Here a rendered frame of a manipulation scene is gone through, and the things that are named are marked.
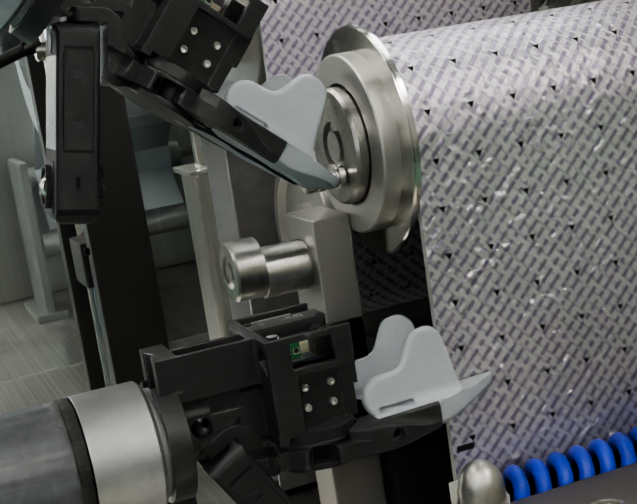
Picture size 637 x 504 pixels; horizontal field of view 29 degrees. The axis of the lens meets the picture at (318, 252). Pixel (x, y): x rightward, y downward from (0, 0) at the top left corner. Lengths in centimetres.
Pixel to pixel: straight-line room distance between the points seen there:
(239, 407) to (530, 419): 20
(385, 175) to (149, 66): 15
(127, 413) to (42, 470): 5
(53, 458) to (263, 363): 13
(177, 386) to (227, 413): 4
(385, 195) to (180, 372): 17
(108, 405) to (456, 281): 23
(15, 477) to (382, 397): 22
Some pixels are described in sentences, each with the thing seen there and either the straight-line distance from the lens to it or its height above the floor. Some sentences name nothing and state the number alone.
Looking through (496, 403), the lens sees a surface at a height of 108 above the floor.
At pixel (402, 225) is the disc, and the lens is 77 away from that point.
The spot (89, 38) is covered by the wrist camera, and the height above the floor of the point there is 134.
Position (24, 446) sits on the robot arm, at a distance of 68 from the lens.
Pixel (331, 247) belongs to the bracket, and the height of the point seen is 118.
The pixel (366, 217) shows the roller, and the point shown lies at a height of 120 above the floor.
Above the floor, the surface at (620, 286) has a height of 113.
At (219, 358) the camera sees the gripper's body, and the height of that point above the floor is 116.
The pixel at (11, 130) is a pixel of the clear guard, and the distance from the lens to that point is 173.
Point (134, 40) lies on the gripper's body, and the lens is 73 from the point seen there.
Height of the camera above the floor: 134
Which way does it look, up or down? 11 degrees down
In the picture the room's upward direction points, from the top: 9 degrees counter-clockwise
